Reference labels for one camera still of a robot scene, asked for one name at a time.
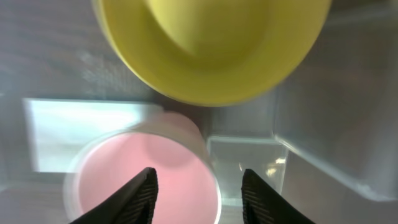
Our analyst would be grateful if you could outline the yellow small bowl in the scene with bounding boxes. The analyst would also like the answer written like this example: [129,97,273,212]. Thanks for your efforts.
[92,0,331,106]

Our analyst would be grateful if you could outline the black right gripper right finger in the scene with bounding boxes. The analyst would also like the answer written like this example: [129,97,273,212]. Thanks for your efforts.
[241,169,315,224]

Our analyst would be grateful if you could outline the pink cup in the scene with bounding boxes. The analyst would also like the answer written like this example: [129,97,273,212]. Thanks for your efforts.
[63,112,221,224]

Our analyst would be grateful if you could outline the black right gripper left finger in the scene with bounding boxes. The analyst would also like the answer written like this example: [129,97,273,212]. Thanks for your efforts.
[71,167,159,224]

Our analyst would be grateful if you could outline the clear plastic storage container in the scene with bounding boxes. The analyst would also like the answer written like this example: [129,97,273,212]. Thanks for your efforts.
[1,0,397,223]

